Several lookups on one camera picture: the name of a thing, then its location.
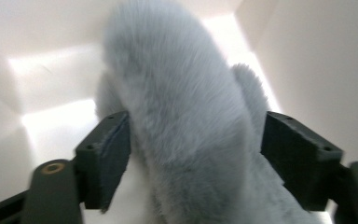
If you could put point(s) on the plain grey fleece mitten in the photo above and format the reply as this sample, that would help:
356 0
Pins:
183 118

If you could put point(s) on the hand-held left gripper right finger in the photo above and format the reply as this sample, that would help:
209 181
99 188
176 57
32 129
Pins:
298 161

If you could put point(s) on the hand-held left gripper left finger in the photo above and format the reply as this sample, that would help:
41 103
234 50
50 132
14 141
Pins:
105 158

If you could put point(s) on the white box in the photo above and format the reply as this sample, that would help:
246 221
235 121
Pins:
317 68

